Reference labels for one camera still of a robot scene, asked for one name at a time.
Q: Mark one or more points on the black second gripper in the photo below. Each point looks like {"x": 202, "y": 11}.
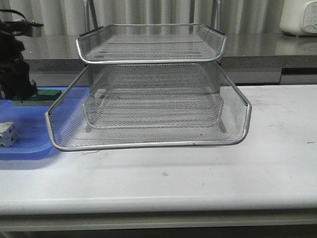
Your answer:
{"x": 14, "y": 70}

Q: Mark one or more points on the silver mesh tray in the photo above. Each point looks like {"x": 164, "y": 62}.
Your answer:
{"x": 151, "y": 43}
{"x": 236, "y": 117}
{"x": 114, "y": 112}

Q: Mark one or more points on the green electrical module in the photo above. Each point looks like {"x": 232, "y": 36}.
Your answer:
{"x": 45, "y": 97}

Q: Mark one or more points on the grey steel counter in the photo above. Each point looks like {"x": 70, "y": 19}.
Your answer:
{"x": 249, "y": 59}

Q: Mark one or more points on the white terminal block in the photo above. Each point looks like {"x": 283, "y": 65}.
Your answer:
{"x": 8, "y": 134}

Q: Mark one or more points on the blue plastic tray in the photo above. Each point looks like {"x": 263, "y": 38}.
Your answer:
{"x": 41, "y": 128}

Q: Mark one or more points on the white appliance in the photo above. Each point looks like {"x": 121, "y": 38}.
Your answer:
{"x": 299, "y": 18}

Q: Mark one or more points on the silver rack frame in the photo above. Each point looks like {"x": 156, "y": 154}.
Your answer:
{"x": 90, "y": 15}

